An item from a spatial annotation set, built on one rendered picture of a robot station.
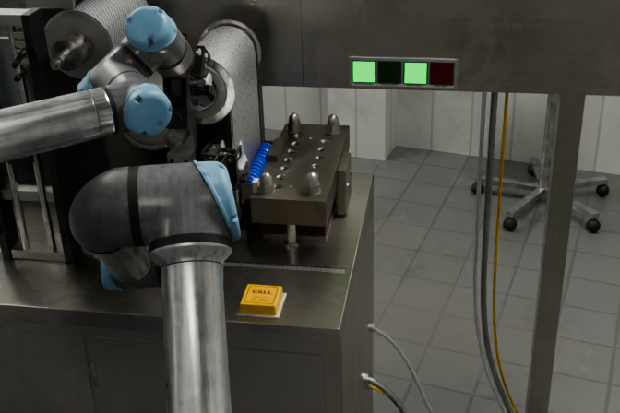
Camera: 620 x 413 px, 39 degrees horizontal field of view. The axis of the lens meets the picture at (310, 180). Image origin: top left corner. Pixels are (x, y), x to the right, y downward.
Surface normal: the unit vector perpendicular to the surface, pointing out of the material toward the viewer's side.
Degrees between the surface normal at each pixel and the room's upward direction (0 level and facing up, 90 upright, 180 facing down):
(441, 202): 0
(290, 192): 0
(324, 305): 0
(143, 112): 90
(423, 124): 90
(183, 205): 46
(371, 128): 90
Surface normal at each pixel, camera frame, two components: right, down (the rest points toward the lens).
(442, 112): -0.37, 0.43
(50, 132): 0.48, 0.29
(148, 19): -0.14, -0.23
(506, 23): -0.16, 0.44
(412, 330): -0.03, -0.89
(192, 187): 0.04, -0.39
